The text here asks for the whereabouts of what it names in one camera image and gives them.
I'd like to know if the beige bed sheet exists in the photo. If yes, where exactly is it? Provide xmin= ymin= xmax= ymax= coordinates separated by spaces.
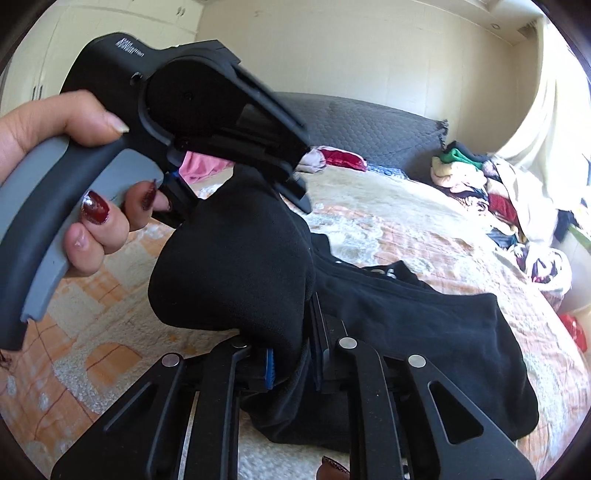
xmin=302 ymin=164 xmax=490 ymax=220

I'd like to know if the beige crumpled garment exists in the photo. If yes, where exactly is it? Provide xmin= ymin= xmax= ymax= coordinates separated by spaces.
xmin=295 ymin=148 xmax=327 ymax=175

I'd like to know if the pink blanket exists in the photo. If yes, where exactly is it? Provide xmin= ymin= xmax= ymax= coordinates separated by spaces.
xmin=178 ymin=150 xmax=237 ymax=186

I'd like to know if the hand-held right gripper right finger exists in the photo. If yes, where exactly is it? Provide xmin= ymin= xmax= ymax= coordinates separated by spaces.
xmin=309 ymin=295 xmax=539 ymax=480

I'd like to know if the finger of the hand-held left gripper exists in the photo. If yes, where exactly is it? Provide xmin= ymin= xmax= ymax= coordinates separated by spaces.
xmin=154 ymin=176 xmax=201 ymax=230
xmin=185 ymin=60 xmax=310 ymax=214

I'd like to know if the pile of mixed clothes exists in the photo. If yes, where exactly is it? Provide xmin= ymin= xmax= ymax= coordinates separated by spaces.
xmin=431 ymin=141 xmax=574 ymax=297

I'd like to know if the white curtain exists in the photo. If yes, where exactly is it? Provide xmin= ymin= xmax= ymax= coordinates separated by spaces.
xmin=493 ymin=4 xmax=591 ymax=245

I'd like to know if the orange and white floral blanket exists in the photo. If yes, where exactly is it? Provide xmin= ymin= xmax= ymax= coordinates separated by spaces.
xmin=0 ymin=178 xmax=591 ymax=480

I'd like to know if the blue patterned cloth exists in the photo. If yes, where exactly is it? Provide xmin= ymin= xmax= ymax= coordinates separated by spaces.
xmin=365 ymin=164 xmax=410 ymax=180

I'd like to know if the red garment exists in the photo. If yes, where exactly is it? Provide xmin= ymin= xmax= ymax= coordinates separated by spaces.
xmin=318 ymin=147 xmax=369 ymax=172

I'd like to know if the white wardrobe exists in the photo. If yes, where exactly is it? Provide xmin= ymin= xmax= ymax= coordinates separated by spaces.
xmin=0 ymin=0 xmax=200 ymax=108

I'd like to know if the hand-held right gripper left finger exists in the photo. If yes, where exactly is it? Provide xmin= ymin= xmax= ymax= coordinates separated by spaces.
xmin=51 ymin=339 xmax=278 ymax=480

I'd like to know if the black sweatshirt with orange cuffs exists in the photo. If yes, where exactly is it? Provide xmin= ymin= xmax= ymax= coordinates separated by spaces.
xmin=148 ymin=164 xmax=541 ymax=455

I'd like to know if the person's left hand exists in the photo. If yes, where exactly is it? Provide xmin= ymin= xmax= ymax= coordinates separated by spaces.
xmin=0 ymin=90 xmax=172 ymax=278

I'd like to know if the red plastic bag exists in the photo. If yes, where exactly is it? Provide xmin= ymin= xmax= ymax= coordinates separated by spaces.
xmin=556 ymin=311 xmax=590 ymax=354

